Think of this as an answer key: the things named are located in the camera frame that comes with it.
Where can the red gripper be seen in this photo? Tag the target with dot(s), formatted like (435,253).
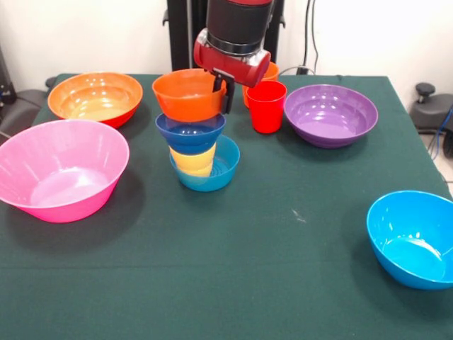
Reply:
(230,67)

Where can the small orange bowl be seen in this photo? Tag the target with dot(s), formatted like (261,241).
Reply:
(187,102)

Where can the small dark blue bowl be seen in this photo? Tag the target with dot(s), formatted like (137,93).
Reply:
(191,136)

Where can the yellow cup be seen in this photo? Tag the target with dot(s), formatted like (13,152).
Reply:
(194,164)

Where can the small light blue bowl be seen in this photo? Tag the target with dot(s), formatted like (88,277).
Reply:
(209,184)

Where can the purple bowl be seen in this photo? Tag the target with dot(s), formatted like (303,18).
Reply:
(331,120)

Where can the red cup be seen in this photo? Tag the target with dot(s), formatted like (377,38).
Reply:
(266,113)

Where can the orange cup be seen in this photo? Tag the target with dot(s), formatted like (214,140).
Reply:
(272,72)

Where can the large orange bowl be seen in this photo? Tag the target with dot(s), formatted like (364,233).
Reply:
(95,99)

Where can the dark green table cloth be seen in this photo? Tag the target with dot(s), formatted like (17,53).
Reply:
(226,248)

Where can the large pink bowl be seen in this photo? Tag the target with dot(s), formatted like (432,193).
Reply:
(70,191)

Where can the large light blue bowl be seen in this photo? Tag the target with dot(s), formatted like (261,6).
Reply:
(407,241)

